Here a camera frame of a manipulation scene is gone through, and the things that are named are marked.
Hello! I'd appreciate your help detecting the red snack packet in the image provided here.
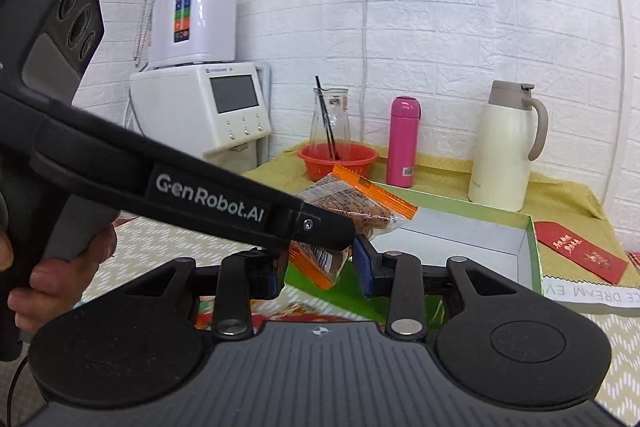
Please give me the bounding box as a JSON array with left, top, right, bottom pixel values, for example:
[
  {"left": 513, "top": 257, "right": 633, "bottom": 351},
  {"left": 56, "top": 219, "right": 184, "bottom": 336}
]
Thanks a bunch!
[{"left": 195, "top": 297, "right": 360, "bottom": 332}]

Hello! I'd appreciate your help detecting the white thermos jug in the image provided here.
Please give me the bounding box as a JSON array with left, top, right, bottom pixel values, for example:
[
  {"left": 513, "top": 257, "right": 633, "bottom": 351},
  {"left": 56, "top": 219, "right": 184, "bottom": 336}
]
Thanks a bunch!
[{"left": 468, "top": 80, "right": 549, "bottom": 212}]

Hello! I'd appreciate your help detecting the person's left hand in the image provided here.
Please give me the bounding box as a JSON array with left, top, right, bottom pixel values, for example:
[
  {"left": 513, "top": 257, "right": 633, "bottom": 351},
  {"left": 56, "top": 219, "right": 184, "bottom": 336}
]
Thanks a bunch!
[{"left": 6, "top": 219, "right": 122, "bottom": 334}]

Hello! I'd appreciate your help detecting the white water purifier unit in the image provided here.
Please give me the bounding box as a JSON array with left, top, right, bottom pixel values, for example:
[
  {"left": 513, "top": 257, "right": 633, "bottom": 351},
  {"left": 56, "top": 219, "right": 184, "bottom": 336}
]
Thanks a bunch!
[{"left": 148, "top": 0, "right": 238, "bottom": 69}]

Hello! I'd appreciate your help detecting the yellow-green tablecloth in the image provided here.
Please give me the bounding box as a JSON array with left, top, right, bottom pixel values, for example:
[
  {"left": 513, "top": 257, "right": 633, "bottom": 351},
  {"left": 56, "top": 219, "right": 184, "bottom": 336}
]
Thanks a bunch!
[{"left": 245, "top": 144, "right": 627, "bottom": 284}]

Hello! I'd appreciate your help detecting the black straw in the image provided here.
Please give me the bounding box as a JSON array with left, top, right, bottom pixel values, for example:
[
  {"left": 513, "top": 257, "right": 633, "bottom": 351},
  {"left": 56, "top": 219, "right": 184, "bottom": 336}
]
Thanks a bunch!
[{"left": 314, "top": 75, "right": 341, "bottom": 160}]

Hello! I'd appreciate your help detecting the green cardboard box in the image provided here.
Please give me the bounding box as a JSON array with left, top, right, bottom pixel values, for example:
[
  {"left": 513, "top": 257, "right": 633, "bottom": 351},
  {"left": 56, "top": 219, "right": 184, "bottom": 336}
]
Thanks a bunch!
[{"left": 281, "top": 185, "right": 542, "bottom": 323}]

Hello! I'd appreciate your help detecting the orange plastic basket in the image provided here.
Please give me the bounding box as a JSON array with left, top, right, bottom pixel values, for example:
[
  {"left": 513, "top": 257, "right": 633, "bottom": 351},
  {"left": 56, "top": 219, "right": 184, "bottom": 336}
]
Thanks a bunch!
[{"left": 297, "top": 143, "right": 378, "bottom": 182}]

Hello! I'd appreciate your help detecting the pink thermos bottle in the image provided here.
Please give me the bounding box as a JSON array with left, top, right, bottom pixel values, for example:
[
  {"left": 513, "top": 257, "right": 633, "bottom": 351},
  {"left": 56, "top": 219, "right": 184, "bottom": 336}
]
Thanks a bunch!
[{"left": 386, "top": 96, "right": 421, "bottom": 188}]

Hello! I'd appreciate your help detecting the white water dispenser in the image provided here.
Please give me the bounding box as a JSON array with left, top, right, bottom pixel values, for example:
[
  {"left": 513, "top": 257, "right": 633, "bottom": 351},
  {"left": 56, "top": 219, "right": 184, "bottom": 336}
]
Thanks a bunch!
[{"left": 126, "top": 62, "right": 272, "bottom": 173}]

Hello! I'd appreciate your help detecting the orange-edged snack packet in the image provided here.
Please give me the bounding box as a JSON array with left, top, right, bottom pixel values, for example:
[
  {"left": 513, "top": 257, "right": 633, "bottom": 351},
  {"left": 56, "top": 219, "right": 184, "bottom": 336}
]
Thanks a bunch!
[{"left": 288, "top": 166, "right": 418, "bottom": 291}]

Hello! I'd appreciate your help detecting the red envelope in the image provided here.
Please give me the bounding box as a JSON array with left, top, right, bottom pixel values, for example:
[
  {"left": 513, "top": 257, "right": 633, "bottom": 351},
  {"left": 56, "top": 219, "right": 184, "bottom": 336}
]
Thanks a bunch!
[{"left": 534, "top": 221, "right": 628, "bottom": 285}]

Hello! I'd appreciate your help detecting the glass carafe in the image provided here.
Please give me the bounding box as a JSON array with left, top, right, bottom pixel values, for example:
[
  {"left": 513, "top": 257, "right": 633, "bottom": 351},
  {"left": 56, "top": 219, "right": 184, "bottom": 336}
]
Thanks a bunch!
[{"left": 309, "top": 88, "right": 352, "bottom": 160}]

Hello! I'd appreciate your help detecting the chevron patterned table mat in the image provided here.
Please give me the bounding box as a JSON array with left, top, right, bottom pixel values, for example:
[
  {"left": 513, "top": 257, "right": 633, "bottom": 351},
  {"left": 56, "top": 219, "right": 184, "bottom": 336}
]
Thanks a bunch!
[{"left": 82, "top": 218, "right": 639, "bottom": 426}]

